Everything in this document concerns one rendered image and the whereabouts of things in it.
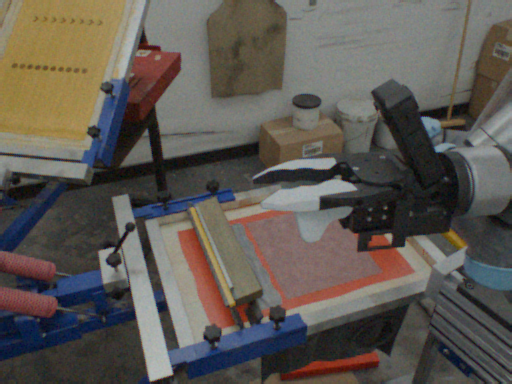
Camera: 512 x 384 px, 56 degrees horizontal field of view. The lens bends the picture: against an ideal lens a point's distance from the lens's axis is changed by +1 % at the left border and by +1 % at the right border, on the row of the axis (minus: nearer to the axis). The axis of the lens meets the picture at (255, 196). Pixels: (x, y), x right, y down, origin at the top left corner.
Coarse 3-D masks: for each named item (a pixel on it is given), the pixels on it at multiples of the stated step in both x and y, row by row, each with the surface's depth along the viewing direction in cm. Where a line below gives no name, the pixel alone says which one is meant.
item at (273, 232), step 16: (256, 224) 155; (272, 224) 155; (288, 224) 155; (336, 224) 155; (192, 240) 148; (256, 240) 148; (272, 240) 148; (288, 240) 148; (320, 240) 148; (192, 256) 143; (192, 272) 138; (208, 272) 138
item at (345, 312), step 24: (240, 192) 163; (264, 192) 163; (168, 216) 153; (408, 240) 147; (168, 264) 135; (432, 264) 138; (168, 288) 128; (408, 288) 128; (312, 312) 122; (336, 312) 122; (360, 312) 123; (192, 336) 116
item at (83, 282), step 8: (96, 272) 126; (64, 280) 124; (72, 280) 124; (80, 280) 124; (88, 280) 124; (96, 280) 124; (128, 280) 125; (64, 288) 121; (72, 288) 121; (80, 288) 121; (88, 288) 122; (96, 288) 122; (128, 288) 126; (64, 296) 120; (72, 296) 121; (80, 296) 122; (88, 296) 123; (64, 304) 122; (72, 304) 123
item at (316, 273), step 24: (336, 240) 148; (384, 240) 149; (264, 264) 140; (288, 264) 140; (312, 264) 140; (336, 264) 140; (360, 264) 140; (384, 264) 140; (408, 264) 140; (216, 288) 133; (288, 288) 133; (312, 288) 133; (336, 288) 133; (216, 312) 126; (240, 312) 126; (264, 312) 126
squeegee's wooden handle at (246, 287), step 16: (208, 208) 145; (208, 224) 139; (224, 224) 138; (224, 240) 133; (224, 256) 129; (240, 256) 128; (240, 272) 123; (240, 288) 119; (256, 288) 119; (240, 304) 119
